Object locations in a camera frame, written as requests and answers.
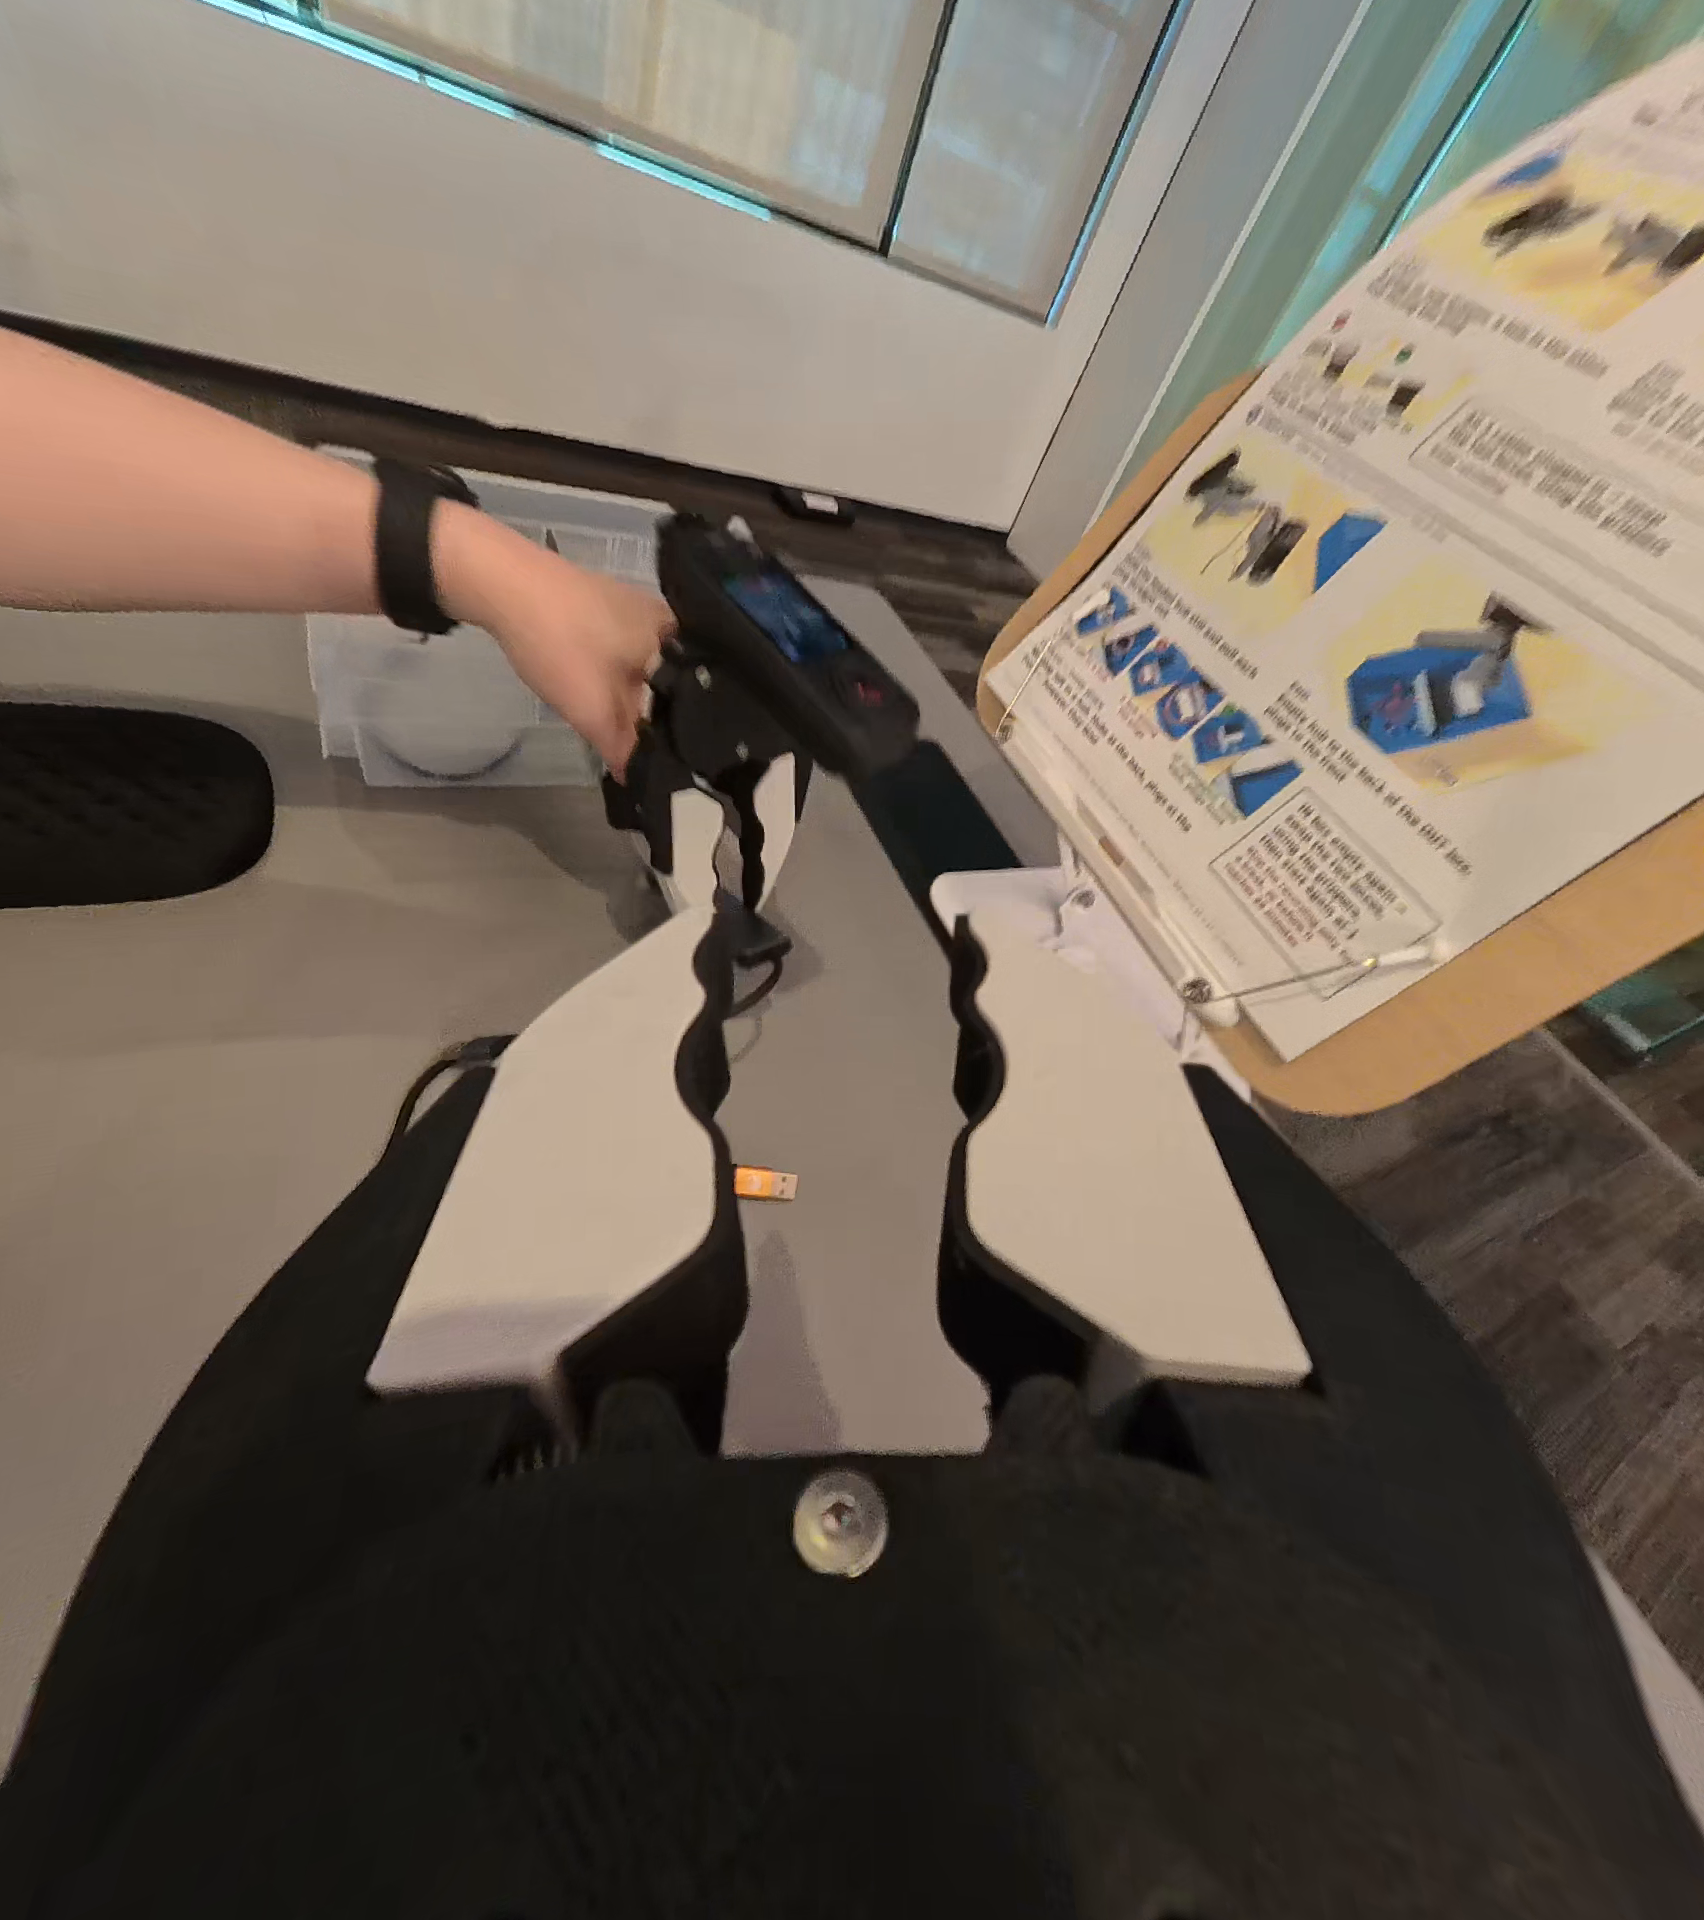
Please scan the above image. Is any frosted glass window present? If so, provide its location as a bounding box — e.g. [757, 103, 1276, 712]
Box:
[193, 0, 1202, 328]

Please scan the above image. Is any black wristband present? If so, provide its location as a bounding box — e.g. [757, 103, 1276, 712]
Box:
[368, 457, 484, 636]

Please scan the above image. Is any person's left hand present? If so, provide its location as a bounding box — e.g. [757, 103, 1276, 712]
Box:
[434, 514, 679, 786]

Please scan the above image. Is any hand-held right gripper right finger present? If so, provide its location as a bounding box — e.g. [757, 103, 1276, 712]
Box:
[937, 915, 1316, 1435]

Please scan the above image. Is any printed instruction sheet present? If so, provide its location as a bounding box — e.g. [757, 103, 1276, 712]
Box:
[978, 0, 1704, 1068]

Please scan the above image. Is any person's left forearm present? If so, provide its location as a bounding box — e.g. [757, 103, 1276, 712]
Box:
[0, 296, 413, 619]

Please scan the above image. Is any orange plug usb cable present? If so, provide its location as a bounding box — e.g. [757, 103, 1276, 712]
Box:
[395, 907, 801, 1207]

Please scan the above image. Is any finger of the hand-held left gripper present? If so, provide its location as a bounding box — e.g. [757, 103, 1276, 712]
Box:
[739, 747, 816, 911]
[647, 786, 753, 919]

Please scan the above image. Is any clear plastic box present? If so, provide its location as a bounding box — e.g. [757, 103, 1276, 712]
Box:
[300, 438, 679, 793]

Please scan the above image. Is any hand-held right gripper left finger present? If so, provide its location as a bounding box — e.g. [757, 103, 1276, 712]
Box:
[367, 904, 750, 1455]

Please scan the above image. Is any black mesh armrest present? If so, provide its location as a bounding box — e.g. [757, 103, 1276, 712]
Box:
[0, 694, 279, 919]

